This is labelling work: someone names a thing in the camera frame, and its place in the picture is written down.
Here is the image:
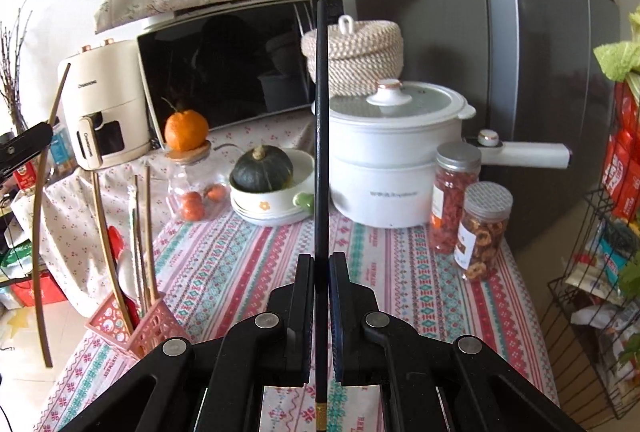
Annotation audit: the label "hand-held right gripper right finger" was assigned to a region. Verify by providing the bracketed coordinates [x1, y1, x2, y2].
[327, 252, 587, 432]

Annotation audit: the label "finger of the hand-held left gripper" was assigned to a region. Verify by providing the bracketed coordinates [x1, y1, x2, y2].
[0, 122, 54, 176]

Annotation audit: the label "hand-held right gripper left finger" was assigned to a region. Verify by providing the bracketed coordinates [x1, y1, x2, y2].
[60, 253, 317, 432]

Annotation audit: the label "red plastic spoon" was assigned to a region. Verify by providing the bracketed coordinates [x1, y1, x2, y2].
[106, 226, 127, 274]

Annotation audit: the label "pale chopstick with green print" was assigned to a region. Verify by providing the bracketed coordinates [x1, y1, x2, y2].
[127, 185, 147, 313]

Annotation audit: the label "white plastic spoon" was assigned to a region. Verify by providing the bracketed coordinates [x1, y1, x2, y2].
[116, 248, 148, 311]

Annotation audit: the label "black chopstick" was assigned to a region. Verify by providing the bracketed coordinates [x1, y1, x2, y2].
[312, 0, 332, 432]

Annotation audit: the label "pink perforated plastic basket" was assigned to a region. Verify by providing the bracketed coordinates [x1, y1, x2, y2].
[84, 289, 194, 361]

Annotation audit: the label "red tin box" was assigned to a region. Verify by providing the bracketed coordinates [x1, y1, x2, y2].
[14, 163, 40, 189]

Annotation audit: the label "bottle with blue label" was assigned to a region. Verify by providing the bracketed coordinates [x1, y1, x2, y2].
[50, 121, 77, 176]

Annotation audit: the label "striped patterned tablecloth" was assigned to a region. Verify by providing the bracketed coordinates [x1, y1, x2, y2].
[47, 197, 561, 432]

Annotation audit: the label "bare decorative twigs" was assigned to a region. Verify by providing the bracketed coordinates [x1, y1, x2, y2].
[0, 0, 34, 134]

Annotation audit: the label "cream air fryer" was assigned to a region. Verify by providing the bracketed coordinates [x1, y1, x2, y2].
[56, 39, 152, 171]

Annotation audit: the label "white electric cooking pot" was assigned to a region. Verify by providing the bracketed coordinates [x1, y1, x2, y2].
[312, 79, 572, 229]

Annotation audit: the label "red cardboard box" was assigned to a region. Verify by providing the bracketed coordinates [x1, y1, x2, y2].
[12, 269, 67, 309]

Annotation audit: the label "dark green pumpkin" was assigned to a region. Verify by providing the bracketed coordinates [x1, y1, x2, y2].
[230, 145, 295, 192]

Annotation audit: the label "jar of red dried fruit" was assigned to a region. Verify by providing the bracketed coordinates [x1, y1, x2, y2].
[428, 141, 483, 256]

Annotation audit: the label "jar of dried fruit rings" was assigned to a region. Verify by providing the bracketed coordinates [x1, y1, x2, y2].
[453, 181, 515, 282]

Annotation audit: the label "large tangerine with stem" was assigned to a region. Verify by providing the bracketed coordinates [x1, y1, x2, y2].
[161, 97, 210, 152]

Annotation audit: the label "glass jar with wooden lid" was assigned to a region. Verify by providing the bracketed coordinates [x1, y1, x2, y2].
[166, 143, 231, 223]

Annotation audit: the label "white microwave with black door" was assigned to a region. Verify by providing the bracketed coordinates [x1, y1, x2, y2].
[136, 0, 347, 149]

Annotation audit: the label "white plastic bag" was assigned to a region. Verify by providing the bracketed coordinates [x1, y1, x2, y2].
[570, 303, 624, 329]

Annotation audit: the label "blue white snack packet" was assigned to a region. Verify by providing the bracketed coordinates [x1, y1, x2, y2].
[597, 222, 640, 284]

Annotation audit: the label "grey refrigerator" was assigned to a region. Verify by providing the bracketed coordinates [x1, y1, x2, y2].
[344, 0, 622, 259]

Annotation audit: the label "green leafy herb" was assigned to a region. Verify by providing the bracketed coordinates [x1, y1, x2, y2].
[619, 252, 640, 299]

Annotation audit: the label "napa cabbage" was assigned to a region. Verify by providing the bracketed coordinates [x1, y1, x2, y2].
[593, 5, 640, 84]

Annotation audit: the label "white bowl with green handle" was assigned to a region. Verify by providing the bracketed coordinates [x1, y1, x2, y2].
[228, 148, 317, 227]

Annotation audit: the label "black wire rack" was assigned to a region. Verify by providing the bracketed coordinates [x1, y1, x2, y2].
[547, 187, 640, 409]

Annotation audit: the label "woven rope basket with lid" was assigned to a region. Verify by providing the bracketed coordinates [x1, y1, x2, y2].
[300, 14, 405, 99]

